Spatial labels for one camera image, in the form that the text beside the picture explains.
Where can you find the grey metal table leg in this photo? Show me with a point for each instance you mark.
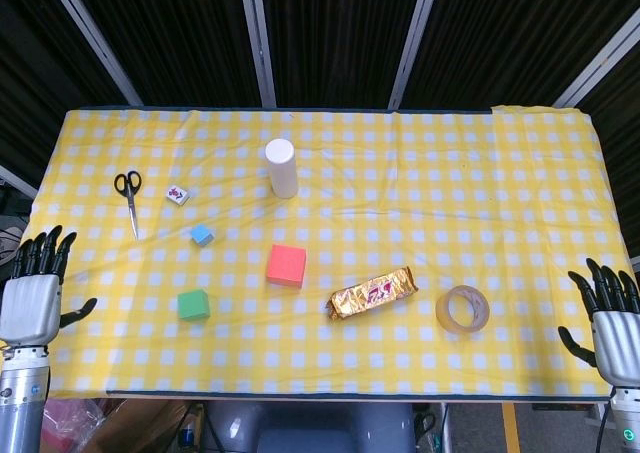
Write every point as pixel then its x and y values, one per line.
pixel 446 428

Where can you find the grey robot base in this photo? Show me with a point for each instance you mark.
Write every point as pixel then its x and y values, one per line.
pixel 310 428

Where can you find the gold biscuit packet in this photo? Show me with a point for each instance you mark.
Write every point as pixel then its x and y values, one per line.
pixel 372 294

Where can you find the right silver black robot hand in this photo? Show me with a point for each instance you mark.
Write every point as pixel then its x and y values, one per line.
pixel 617 338

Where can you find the small blue cube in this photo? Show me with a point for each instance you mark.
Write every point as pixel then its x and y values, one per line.
pixel 202 235

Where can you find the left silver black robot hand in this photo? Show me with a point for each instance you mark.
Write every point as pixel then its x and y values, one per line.
pixel 30 308

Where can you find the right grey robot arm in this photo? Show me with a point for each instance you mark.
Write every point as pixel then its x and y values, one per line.
pixel 627 418

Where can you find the pink plastic bag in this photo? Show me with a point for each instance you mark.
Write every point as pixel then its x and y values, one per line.
pixel 65 428

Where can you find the red-orange block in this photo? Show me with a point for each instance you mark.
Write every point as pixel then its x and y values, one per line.
pixel 286 265

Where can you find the white cylinder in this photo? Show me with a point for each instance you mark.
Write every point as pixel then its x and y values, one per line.
pixel 282 173

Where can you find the brown cardboard box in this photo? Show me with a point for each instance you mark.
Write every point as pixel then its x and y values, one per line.
pixel 140 428

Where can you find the white mahjong tile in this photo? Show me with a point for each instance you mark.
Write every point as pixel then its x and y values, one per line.
pixel 178 194

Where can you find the green cube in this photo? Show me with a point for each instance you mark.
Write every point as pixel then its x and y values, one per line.
pixel 194 307

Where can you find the yellow white checked tablecloth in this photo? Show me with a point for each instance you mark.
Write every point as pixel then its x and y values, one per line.
pixel 400 198

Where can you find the clear tape roll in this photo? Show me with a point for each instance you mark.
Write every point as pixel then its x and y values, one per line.
pixel 443 318

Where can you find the white frame post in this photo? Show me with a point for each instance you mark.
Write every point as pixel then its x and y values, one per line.
pixel 600 58
pixel 95 43
pixel 257 38
pixel 17 179
pixel 414 38

